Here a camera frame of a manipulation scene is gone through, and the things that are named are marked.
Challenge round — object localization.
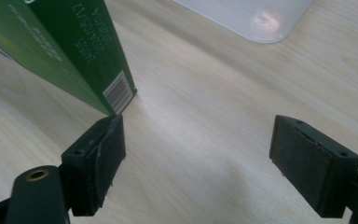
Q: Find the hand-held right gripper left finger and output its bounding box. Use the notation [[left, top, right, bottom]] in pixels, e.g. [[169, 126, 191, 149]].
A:
[[61, 113, 127, 217]]

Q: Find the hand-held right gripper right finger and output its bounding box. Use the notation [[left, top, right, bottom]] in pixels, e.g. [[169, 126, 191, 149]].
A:
[[268, 114, 358, 219]]

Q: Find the green cardboard box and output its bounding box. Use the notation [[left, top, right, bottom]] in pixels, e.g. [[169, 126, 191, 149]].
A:
[[0, 0, 138, 117]]

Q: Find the translucent white plastic container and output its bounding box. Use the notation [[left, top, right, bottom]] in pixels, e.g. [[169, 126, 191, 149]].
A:
[[172, 0, 315, 44]]

